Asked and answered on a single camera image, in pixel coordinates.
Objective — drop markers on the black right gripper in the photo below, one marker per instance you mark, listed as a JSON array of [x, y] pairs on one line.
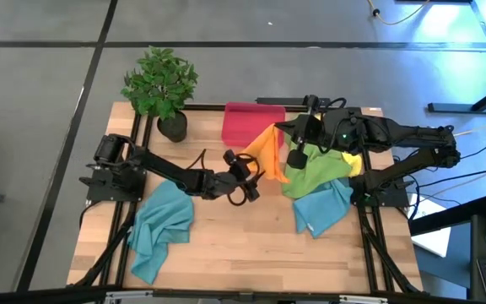
[[316, 128]]

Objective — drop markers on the black overhead crossbar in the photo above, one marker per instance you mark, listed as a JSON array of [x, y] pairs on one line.
[[36, 297]]

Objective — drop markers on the black bar with clamp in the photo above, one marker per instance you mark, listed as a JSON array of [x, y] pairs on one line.
[[277, 101]]

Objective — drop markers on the orange microfiber towel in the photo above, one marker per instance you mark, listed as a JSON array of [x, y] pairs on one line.
[[268, 156]]

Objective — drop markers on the black desk leg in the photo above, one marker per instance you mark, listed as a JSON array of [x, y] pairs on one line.
[[449, 108]]

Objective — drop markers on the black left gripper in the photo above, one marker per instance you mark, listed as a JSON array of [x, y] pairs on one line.
[[226, 186]]

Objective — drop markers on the blue microfiber towel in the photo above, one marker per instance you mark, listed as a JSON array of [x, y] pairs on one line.
[[323, 207]]

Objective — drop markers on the pink plastic basket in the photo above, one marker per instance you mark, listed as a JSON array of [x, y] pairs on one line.
[[243, 122]]

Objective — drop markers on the yellow microfiber towel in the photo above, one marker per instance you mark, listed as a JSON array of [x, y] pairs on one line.
[[352, 164]]

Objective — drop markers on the black aluminium table frame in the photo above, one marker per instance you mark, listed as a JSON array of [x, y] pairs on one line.
[[366, 253]]

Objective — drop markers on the white sheet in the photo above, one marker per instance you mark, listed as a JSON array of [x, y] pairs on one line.
[[435, 242]]

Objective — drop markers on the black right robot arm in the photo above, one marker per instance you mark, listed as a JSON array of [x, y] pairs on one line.
[[416, 133]]

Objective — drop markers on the green microfiber towel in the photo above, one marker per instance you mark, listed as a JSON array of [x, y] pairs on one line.
[[319, 173]]

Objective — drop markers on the black desk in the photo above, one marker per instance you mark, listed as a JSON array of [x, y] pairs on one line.
[[449, 217]]

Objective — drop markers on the grey metal bracket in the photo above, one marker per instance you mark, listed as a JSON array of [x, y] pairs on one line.
[[129, 294], [363, 299]]

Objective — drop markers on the crumpled teal microfiber towel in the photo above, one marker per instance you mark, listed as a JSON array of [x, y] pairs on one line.
[[158, 228]]

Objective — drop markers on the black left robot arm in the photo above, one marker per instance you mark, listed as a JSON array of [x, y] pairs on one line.
[[167, 169]]

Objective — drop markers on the green plant in black pot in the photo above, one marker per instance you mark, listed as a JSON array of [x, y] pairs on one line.
[[160, 84]]

